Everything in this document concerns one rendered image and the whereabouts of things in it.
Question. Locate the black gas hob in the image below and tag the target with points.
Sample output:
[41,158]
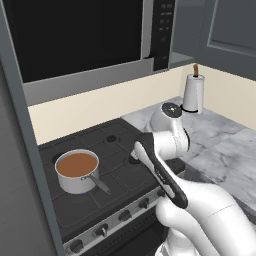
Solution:
[110,186]

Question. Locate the black microwave door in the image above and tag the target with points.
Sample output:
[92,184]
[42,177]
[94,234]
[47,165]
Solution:
[76,33]

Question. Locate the black hob knob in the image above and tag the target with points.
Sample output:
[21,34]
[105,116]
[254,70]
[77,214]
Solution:
[160,192]
[144,202]
[125,215]
[101,230]
[76,246]

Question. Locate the grey tall cabinet side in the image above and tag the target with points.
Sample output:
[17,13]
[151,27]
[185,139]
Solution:
[16,166]

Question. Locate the brown hot chocolate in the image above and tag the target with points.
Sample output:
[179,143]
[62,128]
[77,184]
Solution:
[76,164]

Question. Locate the grey cupboard door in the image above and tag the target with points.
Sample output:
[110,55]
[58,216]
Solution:
[233,30]

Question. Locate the silver saucepan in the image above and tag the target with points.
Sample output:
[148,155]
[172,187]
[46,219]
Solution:
[75,183]

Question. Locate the wooden-post paper towel holder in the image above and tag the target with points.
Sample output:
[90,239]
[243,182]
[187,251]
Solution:
[196,69]

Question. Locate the silver microwave oven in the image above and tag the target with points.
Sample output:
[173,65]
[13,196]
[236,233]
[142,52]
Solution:
[83,83]

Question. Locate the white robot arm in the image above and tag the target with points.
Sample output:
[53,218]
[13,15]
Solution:
[213,216]

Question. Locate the grey wall cupboard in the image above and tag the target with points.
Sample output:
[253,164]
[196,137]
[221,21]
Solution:
[213,33]

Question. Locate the white paper towel roll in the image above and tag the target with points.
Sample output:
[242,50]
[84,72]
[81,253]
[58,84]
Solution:
[193,93]

